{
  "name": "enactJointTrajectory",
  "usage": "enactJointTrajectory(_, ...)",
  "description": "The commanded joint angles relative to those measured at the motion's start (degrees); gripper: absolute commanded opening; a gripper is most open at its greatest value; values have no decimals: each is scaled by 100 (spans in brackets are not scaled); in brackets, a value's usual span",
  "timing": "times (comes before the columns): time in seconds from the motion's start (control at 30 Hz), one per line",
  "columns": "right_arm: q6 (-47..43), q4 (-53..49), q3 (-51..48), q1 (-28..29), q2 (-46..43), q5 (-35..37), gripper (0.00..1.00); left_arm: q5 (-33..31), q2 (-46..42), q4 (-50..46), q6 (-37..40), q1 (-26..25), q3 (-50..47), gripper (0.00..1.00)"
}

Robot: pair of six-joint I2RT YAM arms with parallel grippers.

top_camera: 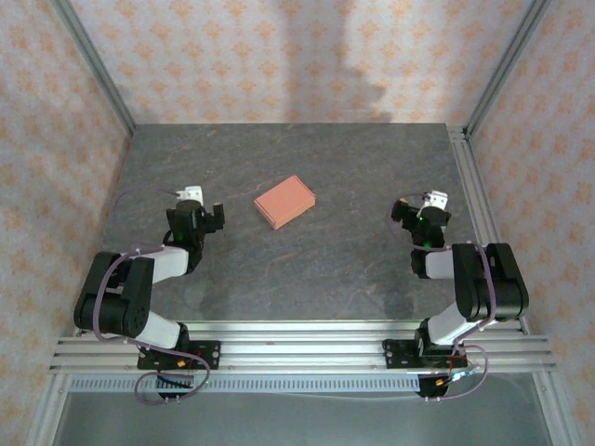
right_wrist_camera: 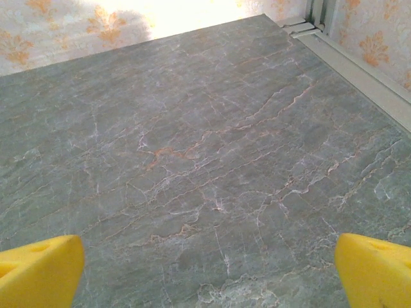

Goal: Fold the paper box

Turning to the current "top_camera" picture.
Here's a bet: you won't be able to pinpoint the aluminium frame post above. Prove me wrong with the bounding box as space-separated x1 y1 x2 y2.
463 0 554 138
49 0 137 138

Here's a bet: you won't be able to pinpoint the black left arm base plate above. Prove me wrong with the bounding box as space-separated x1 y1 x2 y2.
137 340 221 372

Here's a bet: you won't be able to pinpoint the grey metal sheet panel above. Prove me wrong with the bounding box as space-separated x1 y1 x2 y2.
53 392 557 446

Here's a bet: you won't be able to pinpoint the orange paper box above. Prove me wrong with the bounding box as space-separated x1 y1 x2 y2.
253 174 317 230

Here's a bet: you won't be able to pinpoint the aluminium table edge rail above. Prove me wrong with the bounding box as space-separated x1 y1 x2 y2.
447 124 530 335

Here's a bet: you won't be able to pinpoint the grey slotted cable duct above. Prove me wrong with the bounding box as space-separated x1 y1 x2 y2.
68 374 422 395

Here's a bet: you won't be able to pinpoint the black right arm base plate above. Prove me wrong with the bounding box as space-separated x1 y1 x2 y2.
383 338 467 372

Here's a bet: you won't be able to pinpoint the wide aluminium mounting beam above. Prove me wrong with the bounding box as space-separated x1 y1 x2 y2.
48 319 559 375

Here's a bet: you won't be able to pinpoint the aluminium frame leg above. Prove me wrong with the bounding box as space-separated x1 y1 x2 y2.
25 374 71 446
532 371 582 446

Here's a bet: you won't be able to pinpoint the black control board with wires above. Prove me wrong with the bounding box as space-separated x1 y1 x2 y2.
416 371 471 401
155 373 196 401

